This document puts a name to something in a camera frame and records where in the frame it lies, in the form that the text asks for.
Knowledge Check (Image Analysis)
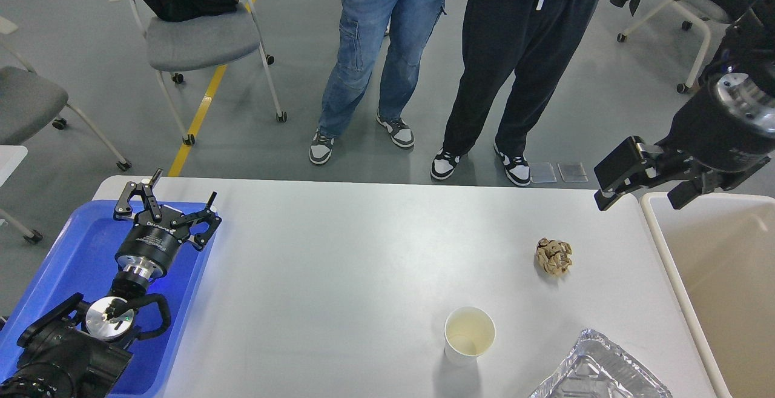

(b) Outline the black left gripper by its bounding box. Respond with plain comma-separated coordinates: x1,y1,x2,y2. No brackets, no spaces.
114,169,223,279

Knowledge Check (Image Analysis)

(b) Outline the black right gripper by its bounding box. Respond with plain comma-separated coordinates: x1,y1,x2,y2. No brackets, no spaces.
593,73,774,211

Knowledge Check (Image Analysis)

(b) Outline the white paper cup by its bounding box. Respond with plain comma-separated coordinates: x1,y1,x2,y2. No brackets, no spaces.
444,306,496,366

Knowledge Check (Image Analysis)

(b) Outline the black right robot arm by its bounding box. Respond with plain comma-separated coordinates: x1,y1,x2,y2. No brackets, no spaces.
593,0,774,211

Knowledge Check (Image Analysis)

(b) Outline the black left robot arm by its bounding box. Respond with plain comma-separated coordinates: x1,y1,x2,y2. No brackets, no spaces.
2,171,222,397

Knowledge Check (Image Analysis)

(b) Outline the white chair at right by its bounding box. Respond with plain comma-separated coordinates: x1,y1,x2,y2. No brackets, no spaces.
610,0,733,94

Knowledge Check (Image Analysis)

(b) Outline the beige plastic bin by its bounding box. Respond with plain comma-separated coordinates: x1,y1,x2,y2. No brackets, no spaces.
641,193,774,397

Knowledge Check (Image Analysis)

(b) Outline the crumpled brown paper ball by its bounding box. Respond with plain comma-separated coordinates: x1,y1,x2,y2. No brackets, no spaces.
535,238,573,276

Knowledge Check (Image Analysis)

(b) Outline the white side table corner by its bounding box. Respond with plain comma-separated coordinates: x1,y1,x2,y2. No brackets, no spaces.
0,145,43,245

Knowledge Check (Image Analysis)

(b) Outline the grey chair with black jacket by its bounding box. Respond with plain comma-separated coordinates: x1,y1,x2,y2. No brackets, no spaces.
108,0,288,146

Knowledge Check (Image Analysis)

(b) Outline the grey chair at left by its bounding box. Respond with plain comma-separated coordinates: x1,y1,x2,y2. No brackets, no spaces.
1,41,132,171

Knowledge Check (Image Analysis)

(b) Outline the aluminium foil tray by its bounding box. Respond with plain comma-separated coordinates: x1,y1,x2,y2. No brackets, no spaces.
530,328,672,397

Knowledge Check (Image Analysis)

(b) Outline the person in black trousers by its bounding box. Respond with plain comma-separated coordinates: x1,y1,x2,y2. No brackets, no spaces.
430,0,599,187

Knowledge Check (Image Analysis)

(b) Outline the person in blue jeans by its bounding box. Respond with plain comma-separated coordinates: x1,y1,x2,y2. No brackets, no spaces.
309,0,455,166

